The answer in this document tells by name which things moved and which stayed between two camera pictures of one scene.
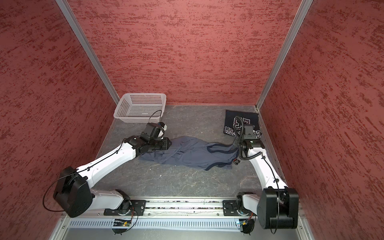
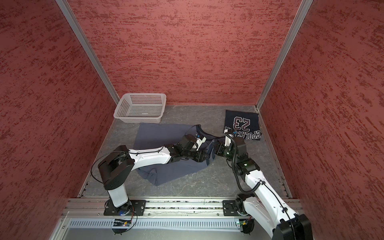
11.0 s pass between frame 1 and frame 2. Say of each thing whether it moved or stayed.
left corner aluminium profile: stayed
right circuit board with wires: stayed
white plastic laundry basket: stayed
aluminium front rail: stayed
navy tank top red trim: stayed
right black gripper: moved
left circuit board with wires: stayed
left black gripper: moved
